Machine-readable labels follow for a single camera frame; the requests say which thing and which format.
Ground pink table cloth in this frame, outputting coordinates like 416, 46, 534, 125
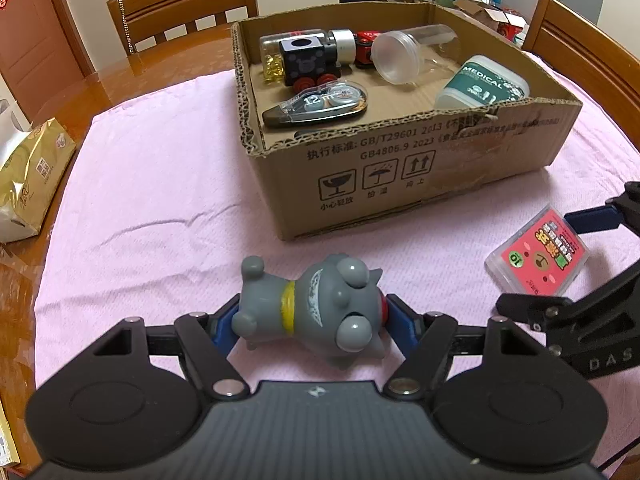
33, 49, 640, 413

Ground small cardboard box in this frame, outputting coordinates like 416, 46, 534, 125
452, 0, 527, 44

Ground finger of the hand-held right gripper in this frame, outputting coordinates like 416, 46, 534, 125
495, 259, 640, 332
564, 180, 640, 239

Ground glass bottle with yellow capsules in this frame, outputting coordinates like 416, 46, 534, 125
259, 28, 357, 85

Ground rectangular card case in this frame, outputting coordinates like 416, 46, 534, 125
483, 203, 590, 297

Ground gold tissue pack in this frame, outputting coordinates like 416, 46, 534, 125
0, 117, 77, 244

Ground white container with green label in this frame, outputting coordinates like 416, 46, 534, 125
433, 54, 530, 111

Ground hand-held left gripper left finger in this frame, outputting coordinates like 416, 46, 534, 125
93, 294, 251, 401

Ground wooden chair with slats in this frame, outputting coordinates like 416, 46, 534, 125
106, 0, 260, 59
519, 0, 640, 127

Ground clear plastic jar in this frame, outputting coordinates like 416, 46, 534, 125
370, 24, 461, 87

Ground wooden door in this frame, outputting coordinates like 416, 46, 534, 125
0, 0, 96, 112

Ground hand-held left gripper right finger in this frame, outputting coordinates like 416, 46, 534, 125
382, 295, 549, 396

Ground correction tape dispenser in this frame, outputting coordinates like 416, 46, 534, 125
261, 81, 370, 129

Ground grey cat figurine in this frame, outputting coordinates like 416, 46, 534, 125
234, 253, 389, 371

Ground black cube toy red wheels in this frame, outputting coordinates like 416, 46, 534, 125
278, 35, 344, 95

